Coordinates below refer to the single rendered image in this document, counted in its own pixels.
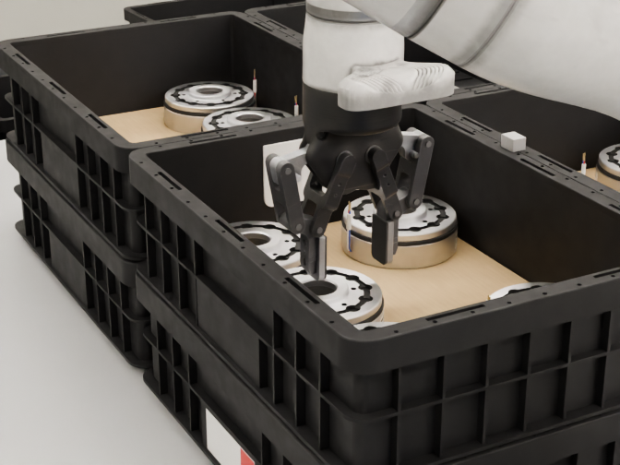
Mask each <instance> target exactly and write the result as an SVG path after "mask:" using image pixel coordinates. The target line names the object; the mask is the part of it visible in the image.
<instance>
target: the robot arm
mask: <svg viewBox="0 0 620 465"><path fill-rule="evenodd" d="M404 37H407V38H408V39H409V40H411V41H413V42H415V43H417V44H419V45H421V46H422V47H424V48H425V49H427V50H429V51H431V52H433V53H435V54H437V55H439V56H441V57H443V58H445V59H446V60H448V61H449V62H451V63H453V64H455V65H457V66H459V67H461V68H463V69H465V70H467V71H469V72H471V73H472V74H474V75H476V76H479V77H481V78H484V79H487V80H489V81H491V82H494V83H496V84H498V85H501V86H504V87H507V88H510V89H514V90H517V91H520V92H524V93H527V94H530V95H533V96H537V97H541V98H545V99H548V100H552V101H559V102H563V103H567V104H571V105H576V106H578V107H582V108H586V109H590V110H593V111H596V112H599V113H604V114H606V115H609V116H612V117H613V118H615V119H617V120H619V121H620V0H306V15H305V24H304V36H303V120H304V137H303V140H302V142H301V144H300V146H299V149H298V150H296V151H294V152H291V153H289V154H286V155H284V156H279V155H277V154H276V153H271V154H269V155H268V156H267V157H266V160H265V164H266V168H267V173H268V182H269V187H270V192H271V196H272V201H273V206H274V210H275V215H276V220H277V222H278V223H280V224H281V225H283V226H284V227H285V228H287V229H288V230H289V231H291V232H292V233H294V234H300V263H301V265H302V268H303V269H305V270H306V272H307V274H309V275H310V276H311V277H312V278H314V279H315V280H323V279H325V278H326V277H327V237H326V235H324V233H325V231H326V228H327V226H328V222H329V219H330V216H331V214H332V212H333V211H334V210H336V209H337V208H338V207H339V204H340V200H341V198H342V195H346V194H350V193H351V192H353V191H355V190H357V189H361V190H368V193H369V195H370V198H371V200H372V202H373V205H374V207H375V209H376V213H373V214H372V244H371V253H372V257H373V258H374V259H375V260H376V261H378V262H379V263H381V264H382V265H386V264H390V263H392V261H393V255H396V252H397V250H398V236H399V218H400V217H401V215H402V213H403V212H404V211H406V210H408V209H410V208H412V209H417V208H419V207H420V206H421V204H422V201H423V193H424V189H425V184H426V179H427V174H428V171H429V166H430V161H431V157H432V152H433V148H434V144H435V142H434V139H433V138H432V137H430V136H428V135H426V134H425V133H423V132H421V131H420V130H418V129H416V128H414V127H410V128H409V129H407V131H406V132H401V131H400V129H399V122H400V119H401V117H402V104H408V103H413V102H418V101H428V100H433V99H438V98H443V97H446V96H449V95H452V94H453V93H454V82H455V72H454V71H453V69H452V68H451V67H450V66H448V65H446V64H441V63H412V62H405V61H404ZM397 153H399V155H400V158H399V167H398V171H397V176H396V181H395V180H394V178H393V175H392V172H391V170H390V168H389V165H390V164H391V162H392V161H393V160H394V158H395V157H396V155H397ZM305 165H306V167H307V168H308V169H309V171H310V173H309V175H308V178H307V181H306V184H305V186H304V202H303V204H302V205H301V199H300V195H299V190H298V184H297V182H300V181H301V180H302V177H301V171H302V169H303V167H304V166H305ZM322 186H324V187H325V188H326V189H327V191H326V193H324V192H323V190H322Z"/></svg>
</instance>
